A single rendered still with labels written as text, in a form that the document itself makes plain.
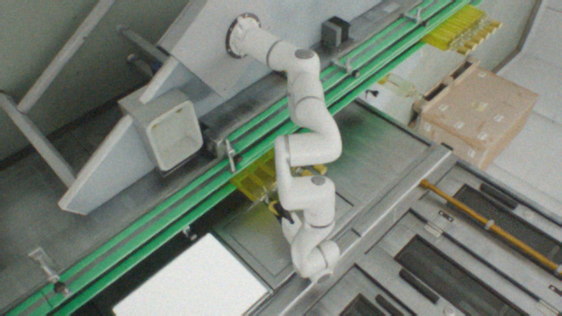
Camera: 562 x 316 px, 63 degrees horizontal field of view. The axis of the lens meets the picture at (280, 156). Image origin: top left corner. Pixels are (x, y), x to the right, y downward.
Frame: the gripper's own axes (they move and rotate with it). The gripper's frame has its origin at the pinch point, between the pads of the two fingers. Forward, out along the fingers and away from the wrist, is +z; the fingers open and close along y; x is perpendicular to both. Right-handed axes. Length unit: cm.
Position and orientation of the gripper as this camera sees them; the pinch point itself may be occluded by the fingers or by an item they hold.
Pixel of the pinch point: (279, 211)
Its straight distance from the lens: 155.7
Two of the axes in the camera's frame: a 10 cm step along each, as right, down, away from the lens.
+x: -8.8, 3.8, -2.9
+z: -4.8, -6.5, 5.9
